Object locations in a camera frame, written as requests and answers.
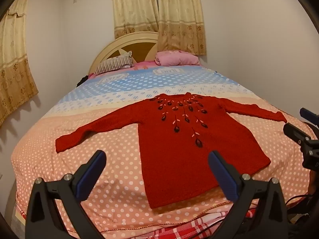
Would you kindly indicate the polka dot bed sheet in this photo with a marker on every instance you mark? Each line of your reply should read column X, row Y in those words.
column 112, row 99

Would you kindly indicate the red knitted sweater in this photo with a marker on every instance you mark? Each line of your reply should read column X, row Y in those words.
column 174, row 142

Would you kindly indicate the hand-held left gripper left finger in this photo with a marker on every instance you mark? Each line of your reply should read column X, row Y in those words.
column 91, row 178

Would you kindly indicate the pink under sheet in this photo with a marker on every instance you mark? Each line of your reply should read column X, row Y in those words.
column 143, row 66

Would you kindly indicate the red plaid cloth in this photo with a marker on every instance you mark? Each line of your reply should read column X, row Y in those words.
column 189, row 231

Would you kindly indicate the pink pillow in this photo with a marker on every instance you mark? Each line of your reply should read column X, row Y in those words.
column 177, row 58

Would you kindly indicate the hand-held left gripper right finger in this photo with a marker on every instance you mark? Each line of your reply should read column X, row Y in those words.
column 223, row 178

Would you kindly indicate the beige floral side curtain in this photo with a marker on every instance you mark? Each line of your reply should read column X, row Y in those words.
column 15, row 67

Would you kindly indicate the cream wooden headboard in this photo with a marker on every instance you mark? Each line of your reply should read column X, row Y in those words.
column 139, row 47

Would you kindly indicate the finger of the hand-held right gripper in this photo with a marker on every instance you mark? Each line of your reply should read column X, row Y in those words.
column 309, row 115
column 295, row 131

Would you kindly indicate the beige floral curtain panel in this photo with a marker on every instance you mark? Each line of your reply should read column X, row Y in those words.
column 182, row 17
column 134, row 10

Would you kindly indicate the striped pillow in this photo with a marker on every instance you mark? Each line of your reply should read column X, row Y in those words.
column 112, row 64

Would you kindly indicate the dark clothing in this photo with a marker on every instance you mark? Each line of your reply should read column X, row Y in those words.
column 82, row 81

